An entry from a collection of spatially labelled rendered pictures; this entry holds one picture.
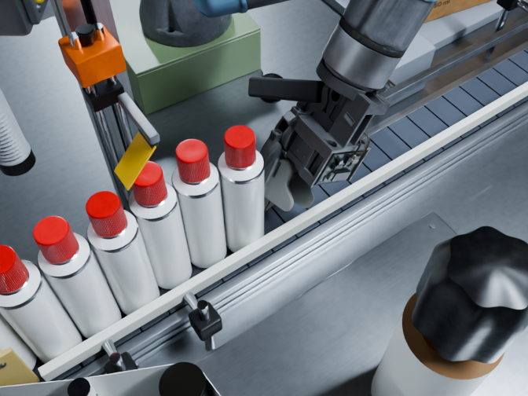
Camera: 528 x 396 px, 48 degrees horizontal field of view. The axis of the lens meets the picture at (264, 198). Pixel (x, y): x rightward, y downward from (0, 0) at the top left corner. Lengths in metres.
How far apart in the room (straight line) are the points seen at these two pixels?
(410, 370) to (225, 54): 0.63
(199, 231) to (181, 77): 0.37
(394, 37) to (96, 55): 0.28
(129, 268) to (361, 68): 0.31
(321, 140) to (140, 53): 0.43
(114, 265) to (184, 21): 0.46
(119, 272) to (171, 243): 0.07
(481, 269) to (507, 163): 0.56
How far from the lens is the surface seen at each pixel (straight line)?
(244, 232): 0.71
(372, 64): 0.61
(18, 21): 0.42
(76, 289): 0.62
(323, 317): 0.73
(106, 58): 0.55
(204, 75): 1.00
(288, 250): 0.77
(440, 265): 0.45
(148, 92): 0.97
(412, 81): 0.87
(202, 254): 0.72
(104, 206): 0.57
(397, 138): 0.90
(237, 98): 1.01
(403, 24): 0.60
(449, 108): 0.97
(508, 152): 1.01
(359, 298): 0.74
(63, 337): 0.68
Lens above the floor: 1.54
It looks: 54 degrees down
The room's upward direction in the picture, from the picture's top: straight up
